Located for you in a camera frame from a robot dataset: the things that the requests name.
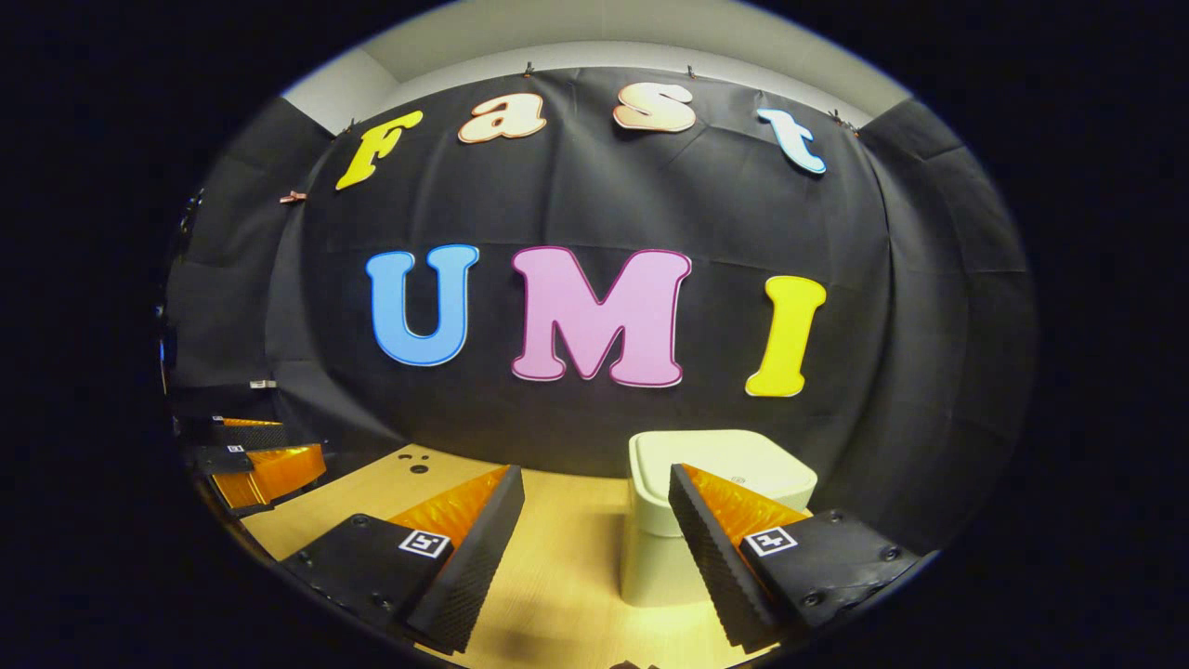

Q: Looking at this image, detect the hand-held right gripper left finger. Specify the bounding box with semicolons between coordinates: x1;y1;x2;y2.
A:
279;465;527;656

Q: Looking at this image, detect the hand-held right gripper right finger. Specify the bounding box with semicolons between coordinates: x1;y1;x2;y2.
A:
667;463;921;655

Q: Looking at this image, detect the pale green desktop garbage bin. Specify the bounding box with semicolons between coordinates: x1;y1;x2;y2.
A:
621;429;818;610

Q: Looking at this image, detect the wooden desktop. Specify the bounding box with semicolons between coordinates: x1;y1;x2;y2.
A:
240;443;800;669

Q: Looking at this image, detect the black backdrop cloth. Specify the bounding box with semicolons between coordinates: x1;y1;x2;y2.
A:
167;67;1039;558

